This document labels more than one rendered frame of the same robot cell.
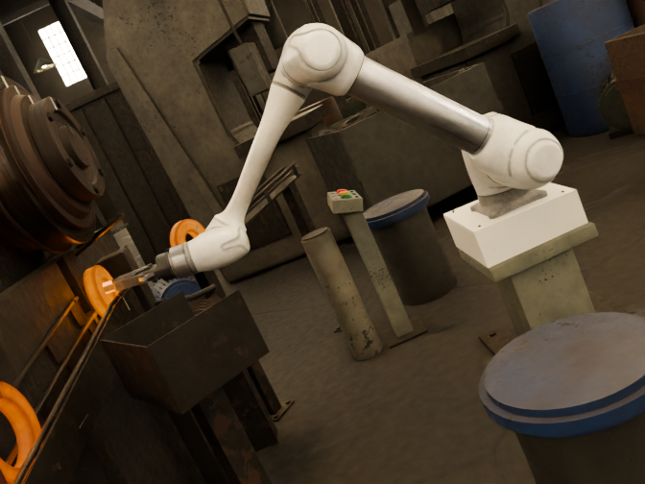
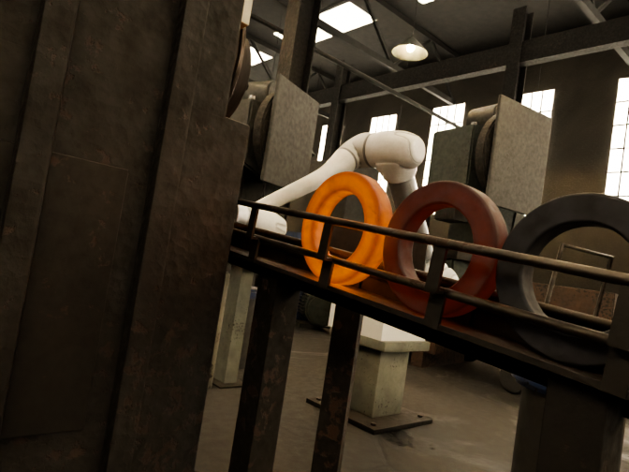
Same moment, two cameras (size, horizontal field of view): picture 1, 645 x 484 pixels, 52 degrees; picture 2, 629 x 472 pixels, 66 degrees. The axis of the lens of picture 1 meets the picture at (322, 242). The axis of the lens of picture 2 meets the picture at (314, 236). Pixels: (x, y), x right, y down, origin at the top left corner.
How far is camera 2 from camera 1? 1.34 m
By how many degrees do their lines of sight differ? 44
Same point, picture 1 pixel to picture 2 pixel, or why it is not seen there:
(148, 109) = not seen: outside the picture
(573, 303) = (396, 390)
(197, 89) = not seen: hidden behind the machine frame
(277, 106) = (343, 163)
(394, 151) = not seen: hidden behind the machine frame
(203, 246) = (266, 215)
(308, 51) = (415, 144)
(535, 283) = (387, 366)
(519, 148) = (447, 272)
